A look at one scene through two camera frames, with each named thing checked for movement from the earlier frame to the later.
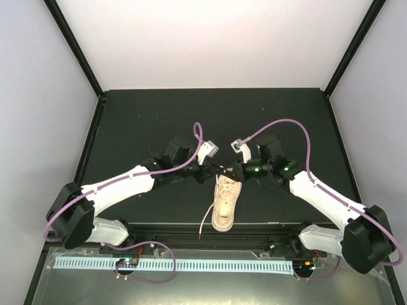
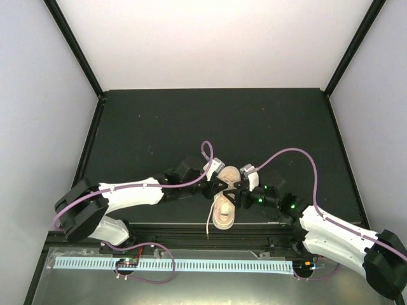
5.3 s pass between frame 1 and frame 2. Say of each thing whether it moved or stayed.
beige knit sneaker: stayed
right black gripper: moved
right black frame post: stayed
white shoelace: moved
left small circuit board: stayed
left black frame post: stayed
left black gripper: moved
